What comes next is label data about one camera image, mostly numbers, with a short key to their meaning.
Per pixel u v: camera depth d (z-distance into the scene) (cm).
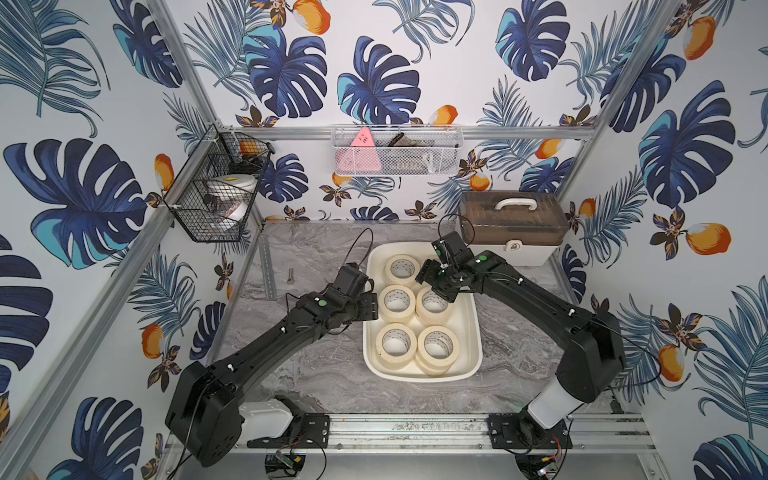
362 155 89
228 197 90
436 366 79
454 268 62
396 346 88
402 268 103
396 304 96
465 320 90
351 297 63
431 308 94
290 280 103
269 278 104
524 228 99
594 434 76
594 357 44
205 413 40
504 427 75
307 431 73
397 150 92
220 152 92
